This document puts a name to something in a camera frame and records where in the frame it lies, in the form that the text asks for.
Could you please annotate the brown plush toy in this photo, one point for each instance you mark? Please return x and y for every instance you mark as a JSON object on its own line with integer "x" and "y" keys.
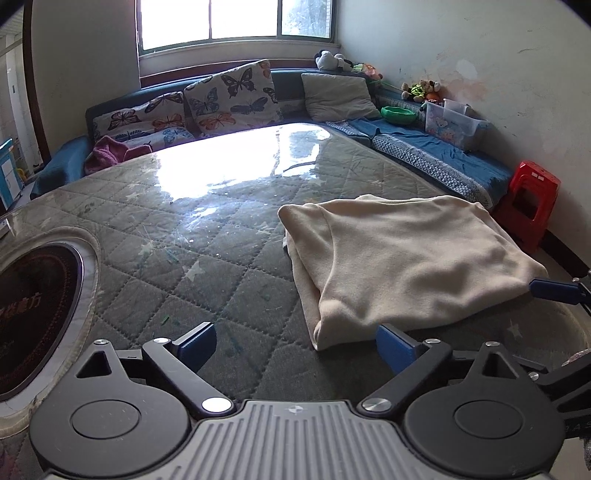
{"x": 422, "y": 90}

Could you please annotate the grey cushion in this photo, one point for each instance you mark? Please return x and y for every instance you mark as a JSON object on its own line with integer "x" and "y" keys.
{"x": 337, "y": 94}

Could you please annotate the clear plastic storage box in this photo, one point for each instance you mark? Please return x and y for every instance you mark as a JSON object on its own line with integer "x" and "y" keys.
{"x": 452, "y": 127}

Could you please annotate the butterfly print cushion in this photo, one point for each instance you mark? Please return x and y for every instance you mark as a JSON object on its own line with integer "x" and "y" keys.
{"x": 231, "y": 97}
{"x": 138, "y": 120}

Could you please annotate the dark wooden door frame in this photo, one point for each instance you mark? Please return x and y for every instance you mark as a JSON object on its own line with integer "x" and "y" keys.
{"x": 39, "y": 115}

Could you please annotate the black round induction cooker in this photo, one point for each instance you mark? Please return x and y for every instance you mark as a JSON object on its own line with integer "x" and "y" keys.
{"x": 37, "y": 314}

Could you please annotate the window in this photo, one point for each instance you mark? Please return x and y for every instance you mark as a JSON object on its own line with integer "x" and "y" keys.
{"x": 207, "y": 18}

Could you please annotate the blue sofa seat cover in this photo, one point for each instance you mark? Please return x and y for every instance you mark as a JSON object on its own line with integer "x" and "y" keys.
{"x": 438, "y": 152}

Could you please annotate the red plastic stool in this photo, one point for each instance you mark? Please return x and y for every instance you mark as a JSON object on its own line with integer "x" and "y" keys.
{"x": 531, "y": 180}

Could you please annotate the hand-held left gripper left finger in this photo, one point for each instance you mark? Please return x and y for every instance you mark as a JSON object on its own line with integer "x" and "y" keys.
{"x": 198, "y": 345}

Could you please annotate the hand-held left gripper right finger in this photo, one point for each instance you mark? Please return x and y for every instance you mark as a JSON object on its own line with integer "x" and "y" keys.
{"x": 392, "y": 347}

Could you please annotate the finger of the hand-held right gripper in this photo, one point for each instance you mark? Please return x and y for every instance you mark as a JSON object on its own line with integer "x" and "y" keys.
{"x": 554, "y": 289}

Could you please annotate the colourful plush toy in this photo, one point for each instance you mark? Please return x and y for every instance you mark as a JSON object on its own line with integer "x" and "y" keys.
{"x": 368, "y": 71}

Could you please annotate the green bowl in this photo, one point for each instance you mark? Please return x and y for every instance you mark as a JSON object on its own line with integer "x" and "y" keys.
{"x": 398, "y": 115}

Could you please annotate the cream knit shirt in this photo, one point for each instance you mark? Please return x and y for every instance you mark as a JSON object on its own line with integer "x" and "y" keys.
{"x": 406, "y": 263}

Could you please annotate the pink cloth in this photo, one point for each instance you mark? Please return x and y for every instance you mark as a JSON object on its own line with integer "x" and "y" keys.
{"x": 106, "y": 154}

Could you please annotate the blue sofa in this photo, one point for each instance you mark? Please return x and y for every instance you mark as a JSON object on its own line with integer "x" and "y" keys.
{"x": 60, "y": 161}

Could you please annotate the blue storage cabinet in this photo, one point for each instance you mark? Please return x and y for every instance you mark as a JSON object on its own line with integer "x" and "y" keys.
{"x": 9, "y": 170}

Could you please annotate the black and white plush toy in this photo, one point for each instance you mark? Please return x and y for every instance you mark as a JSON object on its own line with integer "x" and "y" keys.
{"x": 330, "y": 60}

